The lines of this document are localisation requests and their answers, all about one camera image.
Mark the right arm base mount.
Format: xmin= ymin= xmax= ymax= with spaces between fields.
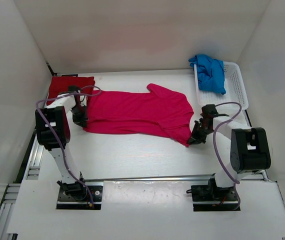
xmin=186 ymin=179 xmax=241 ymax=212

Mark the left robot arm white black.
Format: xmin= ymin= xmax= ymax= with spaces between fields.
xmin=35 ymin=85 xmax=89 ymax=200

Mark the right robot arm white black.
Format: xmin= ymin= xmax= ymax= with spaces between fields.
xmin=187 ymin=102 xmax=271 ymax=200

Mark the blue t-shirt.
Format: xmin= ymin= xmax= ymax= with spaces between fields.
xmin=188 ymin=54 xmax=227 ymax=95

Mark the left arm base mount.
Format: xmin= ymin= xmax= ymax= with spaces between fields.
xmin=56 ymin=183 xmax=104 ymax=210

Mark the dark red t-shirt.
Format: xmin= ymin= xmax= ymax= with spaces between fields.
xmin=48 ymin=76 xmax=95 ymax=99

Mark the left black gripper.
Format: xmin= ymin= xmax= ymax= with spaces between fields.
xmin=69 ymin=104 xmax=88 ymax=128

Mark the pink t-shirt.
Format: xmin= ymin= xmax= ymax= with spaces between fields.
xmin=83 ymin=83 xmax=194 ymax=147

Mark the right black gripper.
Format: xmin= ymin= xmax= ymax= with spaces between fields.
xmin=186 ymin=120 xmax=213 ymax=145

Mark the aluminium frame rail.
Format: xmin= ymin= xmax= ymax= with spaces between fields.
xmin=0 ymin=72 xmax=61 ymax=240

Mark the white plastic basket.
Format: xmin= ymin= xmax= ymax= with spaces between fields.
xmin=193 ymin=61 xmax=249 ymax=111

